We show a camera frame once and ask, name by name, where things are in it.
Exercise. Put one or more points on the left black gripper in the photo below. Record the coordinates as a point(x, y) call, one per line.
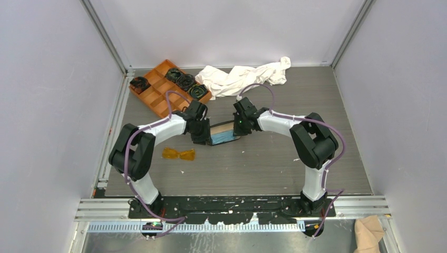
point(204, 138)

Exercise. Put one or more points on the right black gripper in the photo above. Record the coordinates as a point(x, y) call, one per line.
point(238, 131)

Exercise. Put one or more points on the blue cleaning cloth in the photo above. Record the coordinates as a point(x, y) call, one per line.
point(222, 137)

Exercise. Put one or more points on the black glasses case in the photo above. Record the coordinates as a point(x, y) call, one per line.
point(222, 127)

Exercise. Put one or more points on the orange sunglasses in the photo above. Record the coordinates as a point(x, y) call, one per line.
point(169, 153)

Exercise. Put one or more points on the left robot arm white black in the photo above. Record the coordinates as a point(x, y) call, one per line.
point(133, 150)

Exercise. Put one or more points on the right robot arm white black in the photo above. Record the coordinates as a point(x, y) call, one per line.
point(313, 140)

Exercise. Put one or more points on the black coiled item right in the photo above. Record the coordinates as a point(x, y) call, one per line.
point(197, 91)

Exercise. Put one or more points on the black coiled item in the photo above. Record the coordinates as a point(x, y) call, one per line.
point(185, 82)
point(139, 84)
point(197, 91)
point(173, 74)

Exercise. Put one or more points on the white crumpled cloth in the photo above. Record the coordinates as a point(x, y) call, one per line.
point(222, 84)

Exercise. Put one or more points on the black coiled item middle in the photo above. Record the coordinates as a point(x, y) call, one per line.
point(185, 82)

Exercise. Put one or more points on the black coiled item top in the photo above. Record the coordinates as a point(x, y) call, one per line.
point(173, 74)

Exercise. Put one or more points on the orange compartment tray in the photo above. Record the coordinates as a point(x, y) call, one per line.
point(163, 94)

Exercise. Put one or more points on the black coiled item far left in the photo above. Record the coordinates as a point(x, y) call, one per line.
point(139, 84)

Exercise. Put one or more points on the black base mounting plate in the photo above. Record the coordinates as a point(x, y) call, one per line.
point(230, 210)

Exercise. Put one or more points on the beige cloth bottom right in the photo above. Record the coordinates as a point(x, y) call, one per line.
point(368, 234)

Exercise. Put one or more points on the white slotted cable duct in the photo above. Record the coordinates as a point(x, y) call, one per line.
point(160, 227)

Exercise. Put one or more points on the aluminium frame rail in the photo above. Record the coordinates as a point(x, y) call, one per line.
point(96, 208)

